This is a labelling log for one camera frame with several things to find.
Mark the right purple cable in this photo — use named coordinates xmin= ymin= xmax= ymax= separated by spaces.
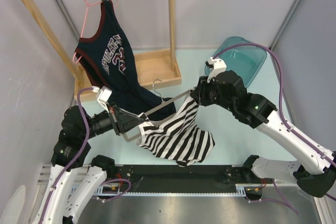
xmin=213 ymin=42 xmax=336 ymax=214

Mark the navy basketball jersey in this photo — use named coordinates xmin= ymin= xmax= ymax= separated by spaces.
xmin=75 ymin=0 xmax=163 ymax=115

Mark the pink wire hanger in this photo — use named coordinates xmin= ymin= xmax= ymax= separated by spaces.
xmin=72 ymin=0 xmax=102 ymax=64

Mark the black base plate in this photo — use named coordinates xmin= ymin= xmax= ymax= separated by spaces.
xmin=116 ymin=165 xmax=258 ymax=185

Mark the black white striped tank top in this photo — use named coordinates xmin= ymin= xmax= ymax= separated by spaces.
xmin=136 ymin=95 xmax=215 ymax=167

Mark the white cable duct rail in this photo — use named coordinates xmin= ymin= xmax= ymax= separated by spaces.
xmin=94 ymin=182 xmax=265 ymax=198

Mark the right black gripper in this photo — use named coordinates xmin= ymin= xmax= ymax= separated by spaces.
xmin=190 ymin=74 xmax=235 ymax=112

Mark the grey hanger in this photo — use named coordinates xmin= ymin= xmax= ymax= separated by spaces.
xmin=122 ymin=79 xmax=190 ymax=142

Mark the white rounded object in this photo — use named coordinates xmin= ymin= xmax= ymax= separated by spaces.
xmin=1 ymin=185 xmax=26 ymax=224

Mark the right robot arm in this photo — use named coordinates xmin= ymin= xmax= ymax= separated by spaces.
xmin=191 ymin=71 xmax=335 ymax=198

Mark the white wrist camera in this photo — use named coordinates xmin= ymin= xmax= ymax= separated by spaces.
xmin=96 ymin=86 xmax=112 ymax=112
xmin=205 ymin=57 xmax=227 ymax=83

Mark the purple cable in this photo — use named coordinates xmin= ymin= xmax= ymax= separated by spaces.
xmin=213 ymin=42 xmax=336 ymax=214
xmin=44 ymin=87 xmax=132 ymax=224

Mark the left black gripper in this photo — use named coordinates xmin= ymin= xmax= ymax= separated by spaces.
xmin=81 ymin=100 xmax=144 ymax=139

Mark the wooden clothes rack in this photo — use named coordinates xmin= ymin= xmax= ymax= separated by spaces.
xmin=21 ymin=0 xmax=182 ymax=93

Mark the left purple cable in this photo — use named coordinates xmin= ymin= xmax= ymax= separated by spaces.
xmin=44 ymin=87 xmax=132 ymax=224

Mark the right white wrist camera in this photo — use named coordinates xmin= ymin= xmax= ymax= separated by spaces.
xmin=205 ymin=57 xmax=227 ymax=83

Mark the teal plastic basin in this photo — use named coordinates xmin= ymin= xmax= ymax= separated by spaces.
xmin=212 ymin=36 xmax=267 ymax=88

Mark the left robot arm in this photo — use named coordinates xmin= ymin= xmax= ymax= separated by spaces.
xmin=32 ymin=105 xmax=144 ymax=223

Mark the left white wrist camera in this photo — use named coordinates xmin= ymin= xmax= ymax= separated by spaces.
xmin=96 ymin=86 xmax=112 ymax=112

